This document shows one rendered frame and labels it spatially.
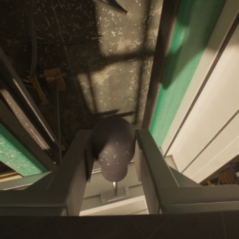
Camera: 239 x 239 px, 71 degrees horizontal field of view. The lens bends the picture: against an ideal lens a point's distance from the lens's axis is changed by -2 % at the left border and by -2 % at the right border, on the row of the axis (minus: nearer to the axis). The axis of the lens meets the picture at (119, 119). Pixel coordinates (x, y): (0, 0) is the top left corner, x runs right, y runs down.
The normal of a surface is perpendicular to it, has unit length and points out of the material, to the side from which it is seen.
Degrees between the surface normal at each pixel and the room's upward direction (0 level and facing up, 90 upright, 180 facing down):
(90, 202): 90
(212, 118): 90
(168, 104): 0
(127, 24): 0
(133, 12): 0
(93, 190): 90
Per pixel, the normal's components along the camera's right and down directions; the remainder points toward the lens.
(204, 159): -0.97, 0.18
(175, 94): 0.24, 0.79
